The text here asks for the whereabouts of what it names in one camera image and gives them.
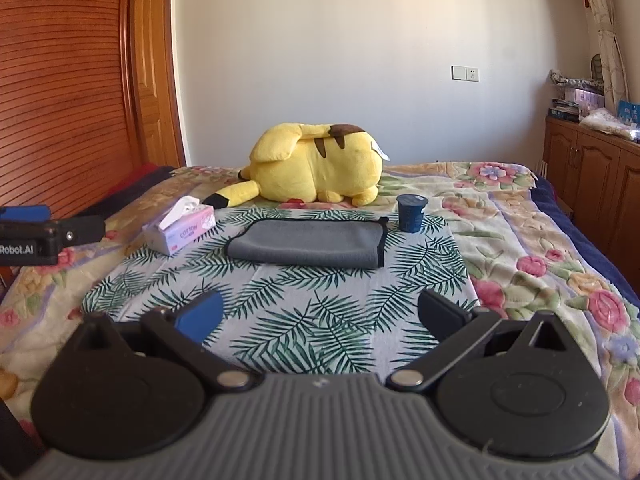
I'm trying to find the purple grey microfibre towel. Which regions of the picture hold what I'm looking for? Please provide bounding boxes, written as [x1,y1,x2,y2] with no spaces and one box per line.
[224,217,388,270]

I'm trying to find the palm leaf print cloth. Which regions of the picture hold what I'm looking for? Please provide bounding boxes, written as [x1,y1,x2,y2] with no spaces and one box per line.
[81,207,480,376]

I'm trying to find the wooden slatted headboard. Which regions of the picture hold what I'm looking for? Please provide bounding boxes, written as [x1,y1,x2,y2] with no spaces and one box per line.
[0,0,187,221]

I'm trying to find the floral bed blanket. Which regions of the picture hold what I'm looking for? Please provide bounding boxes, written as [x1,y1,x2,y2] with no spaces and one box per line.
[1,162,639,479]

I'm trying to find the pink white tissue box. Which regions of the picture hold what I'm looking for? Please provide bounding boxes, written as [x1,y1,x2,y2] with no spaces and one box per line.
[142,195,216,257]

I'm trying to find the dark blue ribbed cup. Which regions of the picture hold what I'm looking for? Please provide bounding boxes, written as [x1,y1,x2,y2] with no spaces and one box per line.
[396,194,428,233]

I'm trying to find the yellow Pikachu plush toy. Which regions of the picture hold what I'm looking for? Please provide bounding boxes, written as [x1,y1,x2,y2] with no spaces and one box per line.
[204,122,388,209]

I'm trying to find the brown wooden cabinet row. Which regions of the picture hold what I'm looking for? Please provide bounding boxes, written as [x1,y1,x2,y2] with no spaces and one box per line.
[542,117,639,269]

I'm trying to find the plastic bag on cabinet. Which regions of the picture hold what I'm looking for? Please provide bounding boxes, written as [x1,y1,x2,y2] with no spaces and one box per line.
[579,107,639,142]

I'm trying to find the stacked boxes on cabinet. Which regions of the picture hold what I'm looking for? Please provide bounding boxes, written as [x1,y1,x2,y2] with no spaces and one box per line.
[549,70,605,118]

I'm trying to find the blue box on cabinet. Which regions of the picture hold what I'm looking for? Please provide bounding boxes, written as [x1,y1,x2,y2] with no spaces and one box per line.
[617,100,640,128]

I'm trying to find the floral beige curtain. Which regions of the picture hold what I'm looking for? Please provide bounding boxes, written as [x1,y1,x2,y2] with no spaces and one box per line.
[589,0,628,112]

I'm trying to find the white wall socket plate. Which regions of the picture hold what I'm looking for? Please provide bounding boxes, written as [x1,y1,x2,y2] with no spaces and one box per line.
[451,65,480,82]

